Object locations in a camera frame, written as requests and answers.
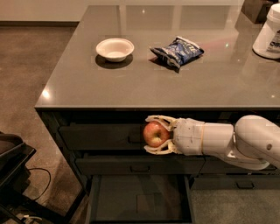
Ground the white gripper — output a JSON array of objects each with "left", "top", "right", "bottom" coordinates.
[{"left": 144, "top": 115, "right": 205, "bottom": 156}]

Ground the red apple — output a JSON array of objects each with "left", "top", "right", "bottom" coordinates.
[{"left": 143, "top": 122, "right": 170, "bottom": 148}]

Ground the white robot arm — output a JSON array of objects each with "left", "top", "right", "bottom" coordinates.
[{"left": 143, "top": 115, "right": 280, "bottom": 171}]

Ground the middle left drawer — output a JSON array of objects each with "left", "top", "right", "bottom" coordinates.
[{"left": 75, "top": 154, "right": 205, "bottom": 175}]

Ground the middle right drawer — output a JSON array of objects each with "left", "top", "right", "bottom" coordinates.
[{"left": 200, "top": 157, "right": 279, "bottom": 175}]

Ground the open bottom left drawer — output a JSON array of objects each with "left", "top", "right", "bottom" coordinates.
[{"left": 85, "top": 175, "right": 194, "bottom": 224}]

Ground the grey counter cabinet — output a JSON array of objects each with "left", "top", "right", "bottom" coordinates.
[{"left": 36, "top": 5, "right": 280, "bottom": 187}]

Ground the top left drawer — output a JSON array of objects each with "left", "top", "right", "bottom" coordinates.
[{"left": 59, "top": 123, "right": 144, "bottom": 151}]

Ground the bottom right drawer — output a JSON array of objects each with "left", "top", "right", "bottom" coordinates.
[{"left": 192, "top": 175, "right": 280, "bottom": 190}]

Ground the blue chip bag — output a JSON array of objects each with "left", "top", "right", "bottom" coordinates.
[{"left": 150, "top": 36, "right": 204, "bottom": 68}]

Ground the white paper bowl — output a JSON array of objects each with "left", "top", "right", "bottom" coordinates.
[{"left": 95, "top": 38, "right": 135, "bottom": 62}]

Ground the white wipes canister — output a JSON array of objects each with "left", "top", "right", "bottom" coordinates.
[{"left": 253, "top": 3, "right": 280, "bottom": 60}]

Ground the black cart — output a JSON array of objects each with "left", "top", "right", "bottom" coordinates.
[{"left": 0, "top": 130, "right": 87, "bottom": 224}]

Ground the black cable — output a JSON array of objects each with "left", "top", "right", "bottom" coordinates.
[{"left": 25, "top": 167, "right": 53, "bottom": 202}]

